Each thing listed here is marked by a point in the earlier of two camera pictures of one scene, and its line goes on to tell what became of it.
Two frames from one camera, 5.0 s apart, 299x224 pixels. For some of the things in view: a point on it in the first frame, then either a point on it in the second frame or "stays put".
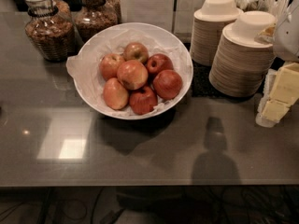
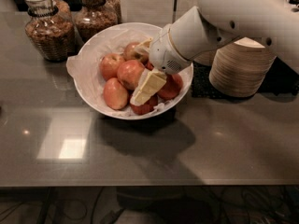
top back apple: [136, 51] stays put
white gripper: [288, 39] -> [163, 54]
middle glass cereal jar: [93, 13] stays put
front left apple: [115, 94] stays put
